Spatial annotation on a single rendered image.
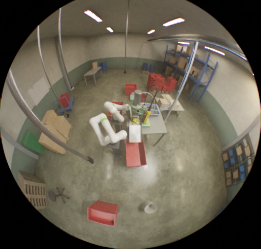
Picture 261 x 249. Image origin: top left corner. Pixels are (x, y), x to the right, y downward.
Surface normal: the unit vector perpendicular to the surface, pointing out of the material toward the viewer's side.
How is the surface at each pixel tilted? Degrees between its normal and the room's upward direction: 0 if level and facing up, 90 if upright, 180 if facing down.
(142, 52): 90
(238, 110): 90
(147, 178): 0
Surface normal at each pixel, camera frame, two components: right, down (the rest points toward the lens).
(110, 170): 0.05, -0.63
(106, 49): 0.04, 0.78
